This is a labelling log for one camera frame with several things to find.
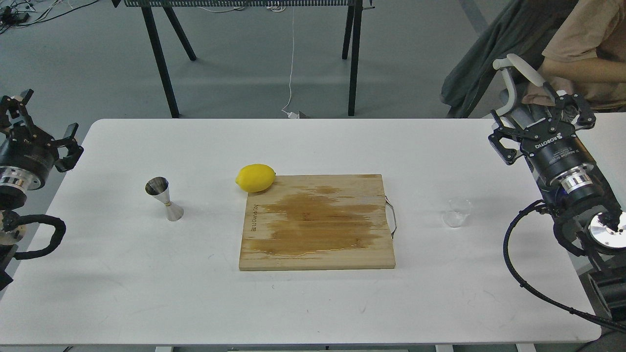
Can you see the yellow lemon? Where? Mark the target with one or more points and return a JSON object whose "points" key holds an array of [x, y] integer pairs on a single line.
{"points": [[255, 178]]}

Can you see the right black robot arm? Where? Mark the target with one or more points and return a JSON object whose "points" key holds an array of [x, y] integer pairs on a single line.
{"points": [[588, 219]]}

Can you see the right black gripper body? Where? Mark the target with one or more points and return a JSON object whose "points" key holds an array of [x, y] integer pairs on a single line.
{"points": [[557, 150]]}

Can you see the steel double jigger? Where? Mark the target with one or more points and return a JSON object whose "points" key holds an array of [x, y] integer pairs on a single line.
{"points": [[158, 188]]}

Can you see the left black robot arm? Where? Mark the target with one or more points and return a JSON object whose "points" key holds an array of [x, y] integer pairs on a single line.
{"points": [[13, 189]]}

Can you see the black trestle table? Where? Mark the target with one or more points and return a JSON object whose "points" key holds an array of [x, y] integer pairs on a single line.
{"points": [[227, 49]]}

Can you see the dark grey jacket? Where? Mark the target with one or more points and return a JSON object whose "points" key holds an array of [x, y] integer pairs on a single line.
{"points": [[524, 28]]}

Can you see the seated person beige shirt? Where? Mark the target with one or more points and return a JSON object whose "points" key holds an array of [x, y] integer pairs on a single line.
{"points": [[587, 54]]}

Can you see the white office chair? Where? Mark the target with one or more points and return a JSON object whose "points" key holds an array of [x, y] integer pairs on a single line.
{"points": [[513, 110]]}

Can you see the wooden cutting board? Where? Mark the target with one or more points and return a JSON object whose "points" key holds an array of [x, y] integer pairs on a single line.
{"points": [[318, 222]]}

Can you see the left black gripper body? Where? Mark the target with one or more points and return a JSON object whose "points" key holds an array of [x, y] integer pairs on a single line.
{"points": [[21, 154]]}

